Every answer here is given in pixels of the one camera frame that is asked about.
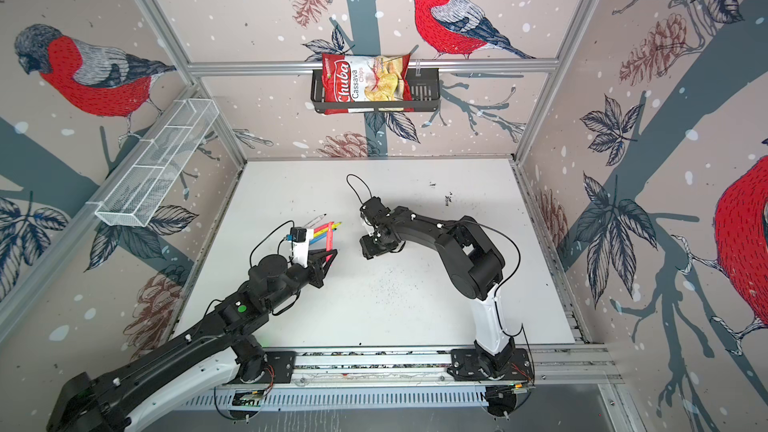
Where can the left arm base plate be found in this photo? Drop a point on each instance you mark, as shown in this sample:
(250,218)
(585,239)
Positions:
(270,367)

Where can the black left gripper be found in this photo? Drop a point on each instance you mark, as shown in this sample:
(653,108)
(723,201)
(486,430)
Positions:
(315,260)

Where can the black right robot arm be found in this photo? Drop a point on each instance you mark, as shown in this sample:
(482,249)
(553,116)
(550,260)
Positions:
(472,262)

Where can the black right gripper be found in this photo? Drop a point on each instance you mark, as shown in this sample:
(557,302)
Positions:
(367,250)

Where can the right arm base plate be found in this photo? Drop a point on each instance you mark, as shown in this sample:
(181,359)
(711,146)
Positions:
(471,364)

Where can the red cassava chips bag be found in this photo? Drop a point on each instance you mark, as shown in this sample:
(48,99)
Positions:
(348,79)

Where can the blue highlighter pen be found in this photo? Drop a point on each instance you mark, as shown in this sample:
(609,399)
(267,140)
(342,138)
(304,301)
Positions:
(320,235)

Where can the aluminium mounting rail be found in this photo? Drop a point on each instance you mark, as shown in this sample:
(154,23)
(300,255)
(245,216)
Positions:
(416,366)

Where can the white mesh wall tray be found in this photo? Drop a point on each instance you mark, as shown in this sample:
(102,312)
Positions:
(140,191)

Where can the pink highlighter pen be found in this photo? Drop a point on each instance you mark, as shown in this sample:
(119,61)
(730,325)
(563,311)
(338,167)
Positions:
(323,228)

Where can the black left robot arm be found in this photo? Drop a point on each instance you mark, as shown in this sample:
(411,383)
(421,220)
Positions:
(219,348)

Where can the white marker pen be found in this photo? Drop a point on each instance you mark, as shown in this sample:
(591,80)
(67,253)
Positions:
(316,220)

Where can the black wire basket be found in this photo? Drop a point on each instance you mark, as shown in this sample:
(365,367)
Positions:
(424,86)

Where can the pink-red highlighter pen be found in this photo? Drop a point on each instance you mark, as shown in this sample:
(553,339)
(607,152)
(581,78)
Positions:
(329,238)

